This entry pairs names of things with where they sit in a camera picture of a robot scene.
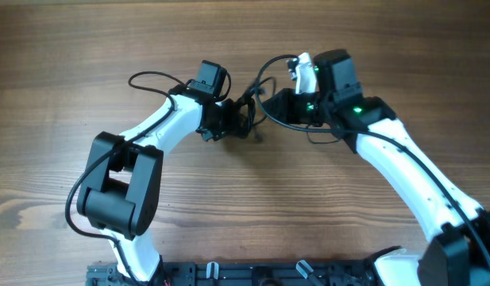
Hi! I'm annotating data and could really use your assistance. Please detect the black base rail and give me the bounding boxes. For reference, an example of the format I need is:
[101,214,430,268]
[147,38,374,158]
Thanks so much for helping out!
[85,260,380,286]

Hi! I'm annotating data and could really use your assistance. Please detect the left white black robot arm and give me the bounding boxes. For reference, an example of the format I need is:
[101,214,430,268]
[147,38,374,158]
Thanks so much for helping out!
[65,60,255,285]

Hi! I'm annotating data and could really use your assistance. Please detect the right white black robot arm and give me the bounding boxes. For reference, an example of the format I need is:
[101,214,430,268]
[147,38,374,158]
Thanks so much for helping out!
[259,49,490,285]

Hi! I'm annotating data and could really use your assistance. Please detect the black cable bundle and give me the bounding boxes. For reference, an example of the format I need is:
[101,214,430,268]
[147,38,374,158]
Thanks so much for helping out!
[236,77,277,143]

